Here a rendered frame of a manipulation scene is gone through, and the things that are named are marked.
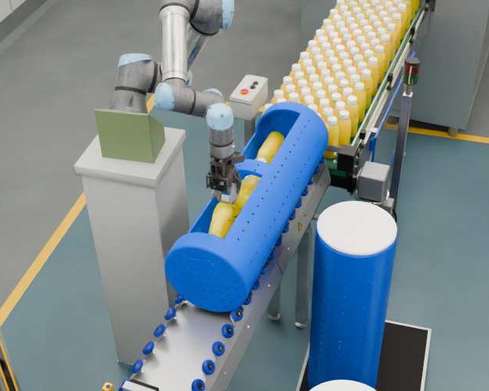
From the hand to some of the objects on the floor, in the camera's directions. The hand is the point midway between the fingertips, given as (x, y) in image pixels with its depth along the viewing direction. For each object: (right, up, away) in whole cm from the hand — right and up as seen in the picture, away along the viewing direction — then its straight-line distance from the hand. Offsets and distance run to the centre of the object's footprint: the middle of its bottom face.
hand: (227, 198), depth 242 cm
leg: (+33, -62, +122) cm, 140 cm away
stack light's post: (+77, -41, +145) cm, 169 cm away
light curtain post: (-57, -138, +32) cm, 152 cm away
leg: (+20, -58, +126) cm, 140 cm away
